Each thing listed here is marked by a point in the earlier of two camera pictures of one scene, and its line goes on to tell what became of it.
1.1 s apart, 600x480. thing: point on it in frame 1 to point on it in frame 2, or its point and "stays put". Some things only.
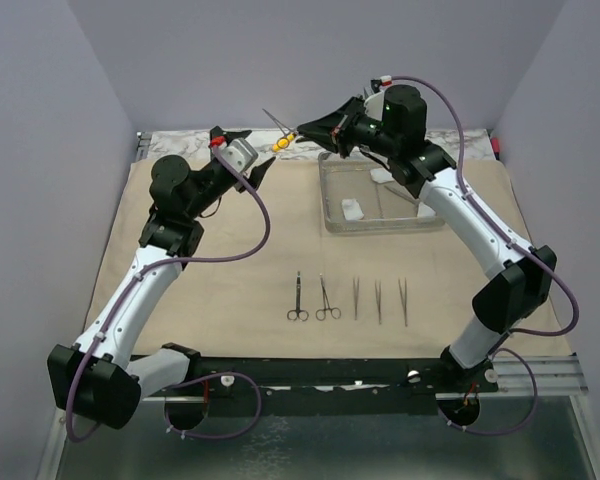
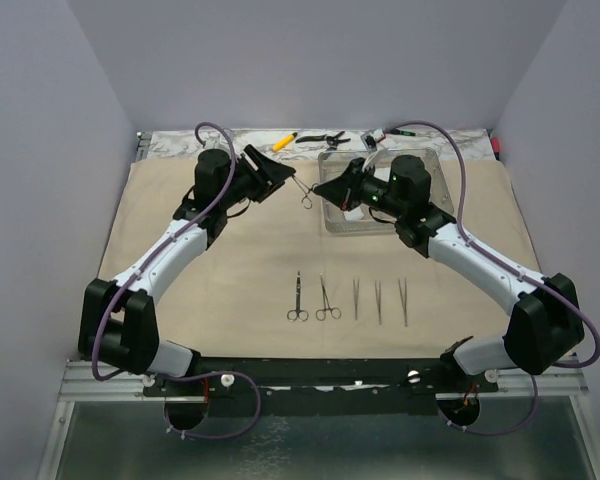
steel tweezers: x=355 y=291 stays put
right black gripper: x=325 y=131 to x=343 y=190
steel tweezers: x=378 y=297 stays put
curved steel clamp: x=321 y=313 stays put
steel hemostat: x=283 y=142 to x=306 y=200
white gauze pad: x=352 y=209 stays put
